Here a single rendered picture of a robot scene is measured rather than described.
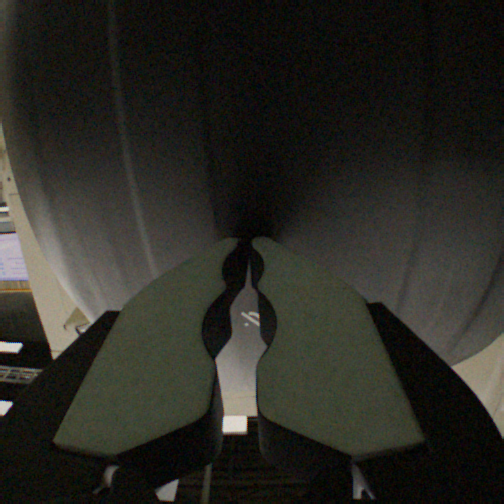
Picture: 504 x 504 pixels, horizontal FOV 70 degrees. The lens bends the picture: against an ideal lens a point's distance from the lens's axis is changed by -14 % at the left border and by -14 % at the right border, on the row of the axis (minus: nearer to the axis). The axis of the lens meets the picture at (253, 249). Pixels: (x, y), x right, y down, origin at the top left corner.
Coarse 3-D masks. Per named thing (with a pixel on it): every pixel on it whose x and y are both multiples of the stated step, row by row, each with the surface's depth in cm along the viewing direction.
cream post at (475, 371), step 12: (492, 348) 41; (468, 360) 48; (480, 360) 44; (492, 360) 41; (456, 372) 51; (468, 372) 47; (480, 372) 44; (492, 372) 41; (468, 384) 47; (480, 384) 44; (492, 384) 41; (480, 396) 43; (492, 396) 41; (492, 408) 42
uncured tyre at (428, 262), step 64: (0, 0) 13; (64, 0) 10; (128, 0) 10; (192, 0) 10; (256, 0) 10; (320, 0) 10; (384, 0) 10; (448, 0) 10; (0, 64) 14; (64, 64) 11; (128, 64) 11; (192, 64) 11; (256, 64) 11; (320, 64) 11; (384, 64) 11; (448, 64) 11; (64, 128) 12; (128, 128) 12; (192, 128) 12; (256, 128) 12; (320, 128) 12; (384, 128) 12; (448, 128) 12; (64, 192) 13; (128, 192) 13; (192, 192) 13; (256, 192) 13; (320, 192) 13; (384, 192) 13; (448, 192) 13; (64, 256) 15; (128, 256) 14; (192, 256) 14; (320, 256) 14; (384, 256) 14; (448, 256) 14; (448, 320) 17
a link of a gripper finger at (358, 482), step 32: (384, 320) 8; (416, 352) 8; (416, 384) 7; (448, 384) 7; (416, 416) 6; (448, 416) 6; (480, 416) 6; (448, 448) 5; (480, 448) 5; (384, 480) 5; (416, 480) 5; (448, 480) 5; (480, 480) 5
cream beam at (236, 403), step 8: (224, 392) 74; (232, 392) 74; (240, 392) 74; (248, 392) 74; (224, 400) 75; (232, 400) 75; (240, 400) 75; (248, 400) 75; (224, 408) 76; (232, 408) 76; (240, 408) 76; (248, 408) 76; (256, 408) 76
